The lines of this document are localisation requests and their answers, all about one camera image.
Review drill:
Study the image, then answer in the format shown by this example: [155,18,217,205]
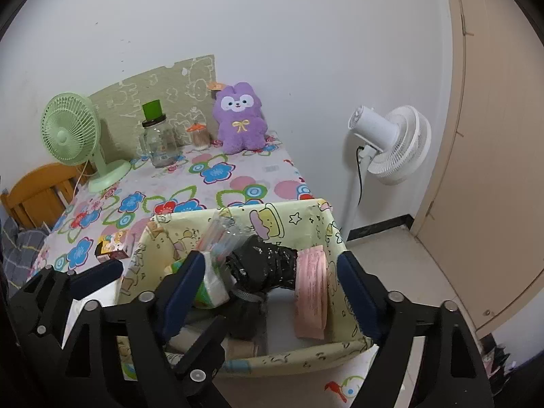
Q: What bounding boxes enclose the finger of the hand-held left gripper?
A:
[7,259,124,349]

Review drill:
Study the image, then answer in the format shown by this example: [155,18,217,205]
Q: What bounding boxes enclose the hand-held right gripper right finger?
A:
[338,251,496,408]

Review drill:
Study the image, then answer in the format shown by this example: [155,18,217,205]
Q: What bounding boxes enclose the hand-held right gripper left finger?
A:
[64,250,232,408]

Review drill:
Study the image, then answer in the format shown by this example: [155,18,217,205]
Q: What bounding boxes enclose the white green tissue pack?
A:
[164,251,236,309]

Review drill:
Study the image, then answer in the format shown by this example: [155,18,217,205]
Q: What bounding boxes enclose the pink soft pack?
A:
[294,244,330,341]

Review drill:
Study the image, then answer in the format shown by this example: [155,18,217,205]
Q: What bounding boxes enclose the beige cloth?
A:
[170,323,266,358]

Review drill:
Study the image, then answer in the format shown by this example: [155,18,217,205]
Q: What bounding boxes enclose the clear plastic bag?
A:
[195,207,256,260]

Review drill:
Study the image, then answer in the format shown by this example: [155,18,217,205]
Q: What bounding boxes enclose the yellow cartoon print storage box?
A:
[117,198,379,377]

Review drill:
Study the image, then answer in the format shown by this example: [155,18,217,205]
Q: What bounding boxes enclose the small cartoon print box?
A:
[94,229,134,262]

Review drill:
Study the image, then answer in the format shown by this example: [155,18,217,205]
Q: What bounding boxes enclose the grey sock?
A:
[229,291,268,341]

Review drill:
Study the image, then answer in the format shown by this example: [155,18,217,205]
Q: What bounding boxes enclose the grey plaid cloth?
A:
[0,217,52,283]

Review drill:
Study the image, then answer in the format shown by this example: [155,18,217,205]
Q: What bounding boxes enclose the black crumpled plastic bag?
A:
[225,235,300,294]

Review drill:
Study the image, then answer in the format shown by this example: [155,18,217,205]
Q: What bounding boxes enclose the wooden chair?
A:
[0,163,92,230]

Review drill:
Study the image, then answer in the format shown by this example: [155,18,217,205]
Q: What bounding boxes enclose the green desk fan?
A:
[41,92,132,193]

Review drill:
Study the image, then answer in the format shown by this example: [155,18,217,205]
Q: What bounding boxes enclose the glass jar with green lid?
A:
[138,100,178,168]

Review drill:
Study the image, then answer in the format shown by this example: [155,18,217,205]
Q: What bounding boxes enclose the dark clutter on floor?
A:
[478,336,517,385]

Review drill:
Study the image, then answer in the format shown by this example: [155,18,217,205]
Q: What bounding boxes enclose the small orange lid toothpick jar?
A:
[188,122,211,149]

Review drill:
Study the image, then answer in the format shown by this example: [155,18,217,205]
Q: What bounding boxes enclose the white standing fan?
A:
[340,104,432,243]

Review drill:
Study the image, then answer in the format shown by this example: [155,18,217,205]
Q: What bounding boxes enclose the beige door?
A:
[410,0,544,332]

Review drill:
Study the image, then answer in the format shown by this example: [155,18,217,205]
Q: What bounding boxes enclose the purple plush bunny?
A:
[210,82,269,155]

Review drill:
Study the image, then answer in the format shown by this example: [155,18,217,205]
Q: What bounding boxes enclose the green cartoon print board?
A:
[88,54,216,166]

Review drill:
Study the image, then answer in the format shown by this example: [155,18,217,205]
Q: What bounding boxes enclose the black fan cable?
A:
[356,145,367,207]

